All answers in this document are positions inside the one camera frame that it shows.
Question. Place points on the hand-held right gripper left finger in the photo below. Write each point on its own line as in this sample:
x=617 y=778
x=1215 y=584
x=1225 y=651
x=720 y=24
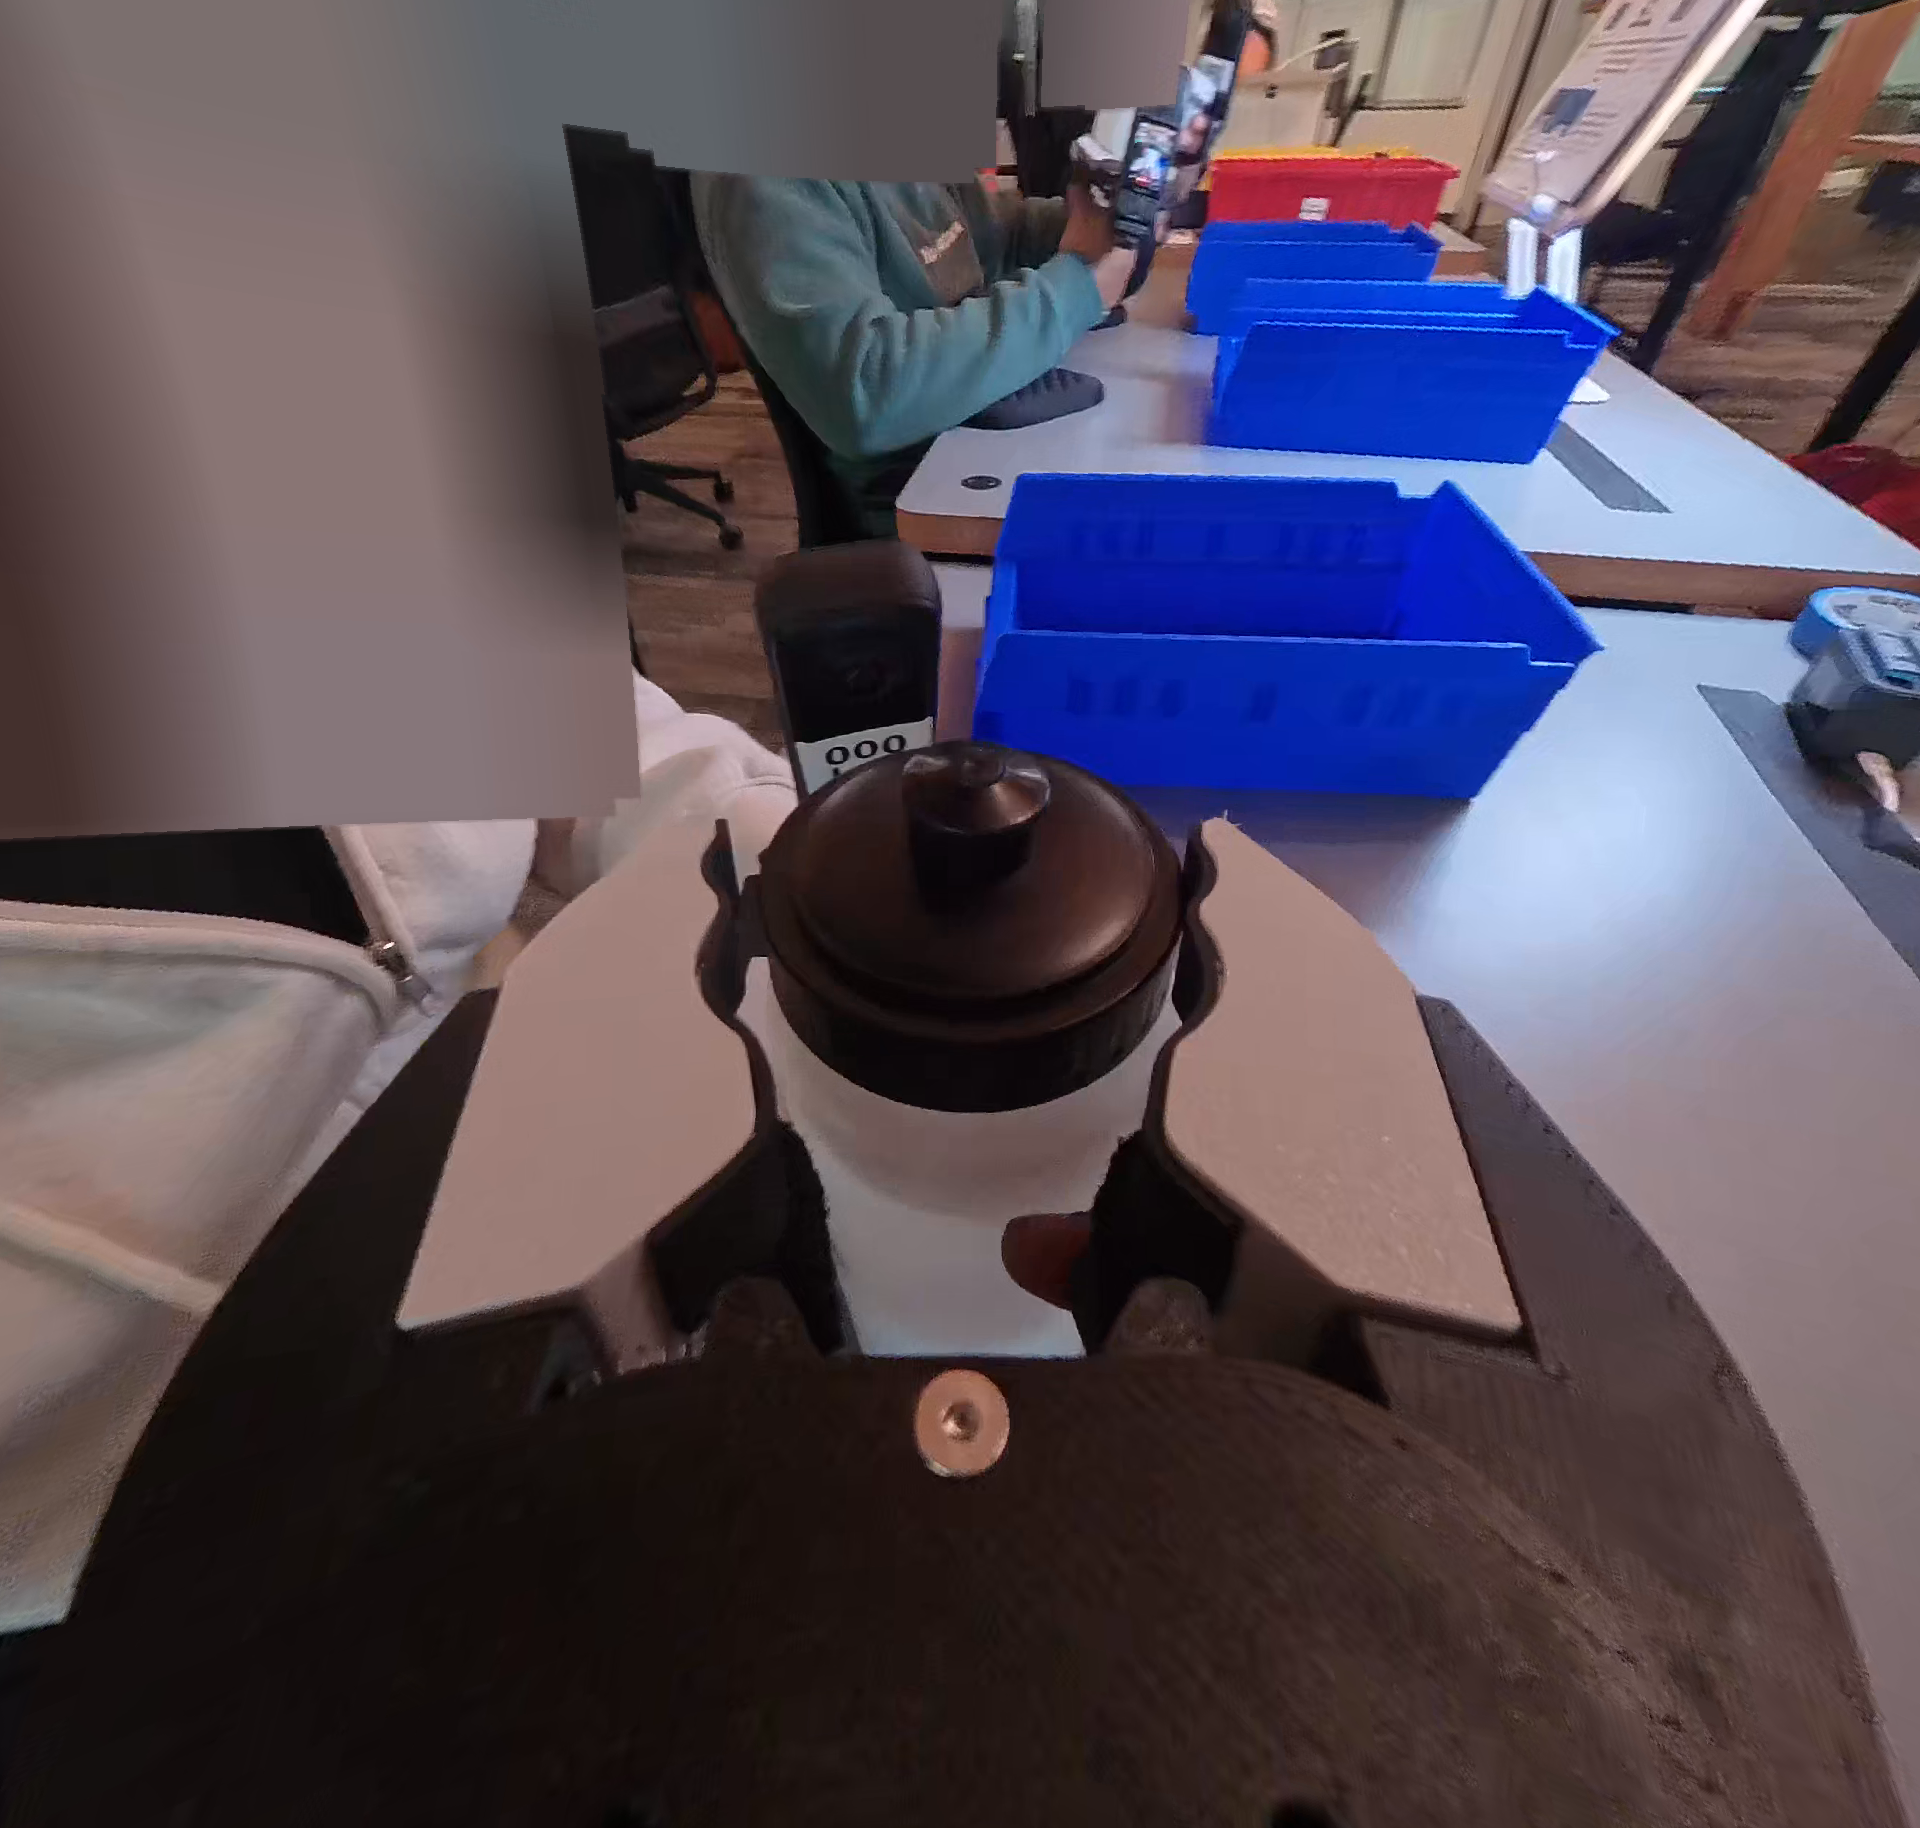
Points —
x=601 y=1108

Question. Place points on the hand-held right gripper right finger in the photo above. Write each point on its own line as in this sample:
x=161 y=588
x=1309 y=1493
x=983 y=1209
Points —
x=1320 y=1108

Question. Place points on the white plastic bottle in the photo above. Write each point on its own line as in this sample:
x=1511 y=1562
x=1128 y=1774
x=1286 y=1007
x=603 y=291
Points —
x=945 y=1183

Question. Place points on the black bottle lid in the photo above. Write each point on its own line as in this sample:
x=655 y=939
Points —
x=960 y=988

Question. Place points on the blue plastic bin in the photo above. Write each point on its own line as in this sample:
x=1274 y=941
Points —
x=1396 y=388
x=1276 y=719
x=1290 y=262

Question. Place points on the person's left forearm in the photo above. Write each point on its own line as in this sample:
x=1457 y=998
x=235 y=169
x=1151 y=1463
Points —
x=706 y=763

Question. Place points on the black office chair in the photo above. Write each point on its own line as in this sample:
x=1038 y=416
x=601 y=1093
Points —
x=645 y=344

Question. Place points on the person's white jacket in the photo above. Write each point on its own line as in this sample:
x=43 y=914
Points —
x=151 y=1108

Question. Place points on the red plastic bin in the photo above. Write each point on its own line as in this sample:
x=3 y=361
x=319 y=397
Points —
x=1320 y=193

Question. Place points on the grey charger case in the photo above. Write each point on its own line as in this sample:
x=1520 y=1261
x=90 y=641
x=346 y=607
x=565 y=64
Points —
x=1860 y=704

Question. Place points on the blue tape roll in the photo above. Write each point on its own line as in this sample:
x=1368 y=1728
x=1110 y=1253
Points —
x=1816 y=613

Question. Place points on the white document stand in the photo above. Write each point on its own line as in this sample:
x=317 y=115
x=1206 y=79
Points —
x=1522 y=262

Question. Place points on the red bag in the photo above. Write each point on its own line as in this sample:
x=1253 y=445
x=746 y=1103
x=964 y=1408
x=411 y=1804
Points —
x=1860 y=494

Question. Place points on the wooden instruction board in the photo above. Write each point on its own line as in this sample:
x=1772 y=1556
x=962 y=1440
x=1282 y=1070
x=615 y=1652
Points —
x=1635 y=58

